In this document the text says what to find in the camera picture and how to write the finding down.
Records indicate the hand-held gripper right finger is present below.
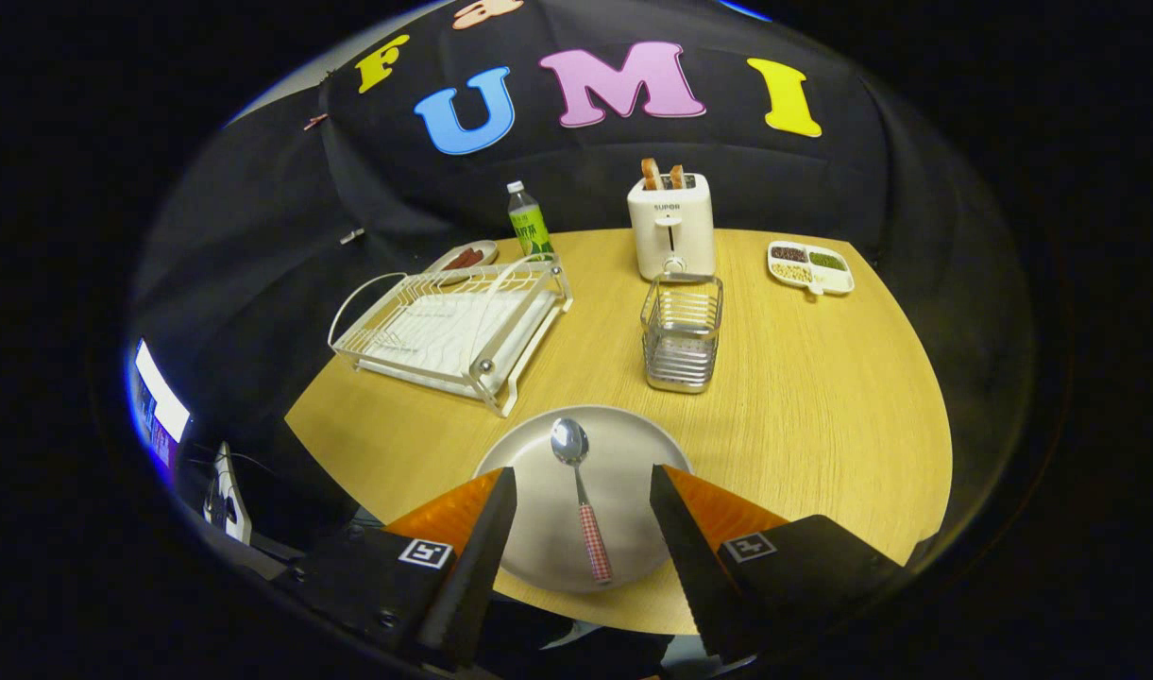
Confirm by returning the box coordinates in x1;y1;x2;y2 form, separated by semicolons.
650;464;936;667

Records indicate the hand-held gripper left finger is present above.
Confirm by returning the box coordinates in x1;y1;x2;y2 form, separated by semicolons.
272;466;519;673

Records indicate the beige round plate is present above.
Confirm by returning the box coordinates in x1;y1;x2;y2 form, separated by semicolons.
472;405;695;594

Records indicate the spoon with red checked handle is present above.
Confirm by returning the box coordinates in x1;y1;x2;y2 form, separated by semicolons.
551;416;615;586

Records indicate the metal wire basket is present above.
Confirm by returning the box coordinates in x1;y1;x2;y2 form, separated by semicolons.
640;272;724;395

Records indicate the white wire dish rack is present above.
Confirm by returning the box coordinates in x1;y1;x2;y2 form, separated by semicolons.
328;260;574;418

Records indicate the white divided dish with beans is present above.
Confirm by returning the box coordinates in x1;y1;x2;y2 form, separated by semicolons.
767;240;856;297

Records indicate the small beige plate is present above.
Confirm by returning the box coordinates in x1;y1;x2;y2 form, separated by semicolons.
425;239;500;284

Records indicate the white toaster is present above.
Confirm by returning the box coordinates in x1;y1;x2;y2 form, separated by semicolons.
627;173;716;281

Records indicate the green label drink bottle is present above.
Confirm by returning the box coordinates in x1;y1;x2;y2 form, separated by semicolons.
506;180;556;263

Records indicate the lit computer screen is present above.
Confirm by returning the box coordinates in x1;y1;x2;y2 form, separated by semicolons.
127;338;192;473

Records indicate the black backdrop cloth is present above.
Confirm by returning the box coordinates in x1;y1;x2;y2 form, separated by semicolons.
127;0;1040;568

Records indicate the white device with cables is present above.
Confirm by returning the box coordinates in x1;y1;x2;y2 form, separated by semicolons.
203;442;253;546

